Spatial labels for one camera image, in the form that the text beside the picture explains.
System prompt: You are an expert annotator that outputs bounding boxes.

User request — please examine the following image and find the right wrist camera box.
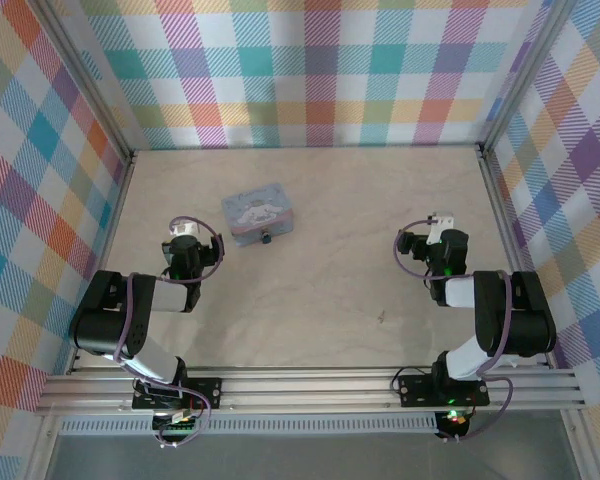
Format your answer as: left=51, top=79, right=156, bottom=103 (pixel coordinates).
left=425, top=211, right=456, bottom=246

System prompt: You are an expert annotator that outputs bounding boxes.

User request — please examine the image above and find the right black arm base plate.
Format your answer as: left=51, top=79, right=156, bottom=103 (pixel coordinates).
left=398, top=373, right=491, bottom=408

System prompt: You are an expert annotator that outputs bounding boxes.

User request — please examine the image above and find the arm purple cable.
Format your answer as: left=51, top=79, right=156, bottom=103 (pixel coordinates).
left=392, top=218, right=514, bottom=444
left=113, top=215, right=226, bottom=449

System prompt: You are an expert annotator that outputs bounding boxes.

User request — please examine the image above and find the aluminium mounting rail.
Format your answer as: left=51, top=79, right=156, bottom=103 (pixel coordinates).
left=34, top=366, right=584, bottom=417

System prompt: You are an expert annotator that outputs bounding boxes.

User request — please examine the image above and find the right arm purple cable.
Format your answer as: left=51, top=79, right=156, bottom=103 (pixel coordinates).
left=392, top=218, right=514, bottom=444

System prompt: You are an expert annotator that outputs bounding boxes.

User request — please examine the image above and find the grey slotted cable duct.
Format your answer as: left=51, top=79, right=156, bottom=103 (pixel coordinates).
left=59, top=412, right=439, bottom=436

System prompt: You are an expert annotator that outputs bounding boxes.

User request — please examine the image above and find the aluminium table side rail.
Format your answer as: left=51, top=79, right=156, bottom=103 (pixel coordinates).
left=66, top=149, right=139, bottom=375
left=476, top=143, right=557, bottom=370

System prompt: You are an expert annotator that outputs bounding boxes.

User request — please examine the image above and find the aluminium frame post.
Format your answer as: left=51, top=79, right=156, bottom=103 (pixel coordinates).
left=478, top=0, right=582, bottom=154
left=33, top=0, right=135, bottom=166

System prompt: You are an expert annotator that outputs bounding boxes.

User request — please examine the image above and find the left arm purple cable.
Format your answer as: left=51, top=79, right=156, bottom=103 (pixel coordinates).
left=113, top=215, right=226, bottom=449

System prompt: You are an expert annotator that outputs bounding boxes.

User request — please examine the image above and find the cartoon dog tin box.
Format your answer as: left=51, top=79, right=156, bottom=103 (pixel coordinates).
left=220, top=182, right=296, bottom=249

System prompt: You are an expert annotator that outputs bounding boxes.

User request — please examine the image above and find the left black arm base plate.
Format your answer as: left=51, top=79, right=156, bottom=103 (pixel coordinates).
left=131, top=377, right=223, bottom=411

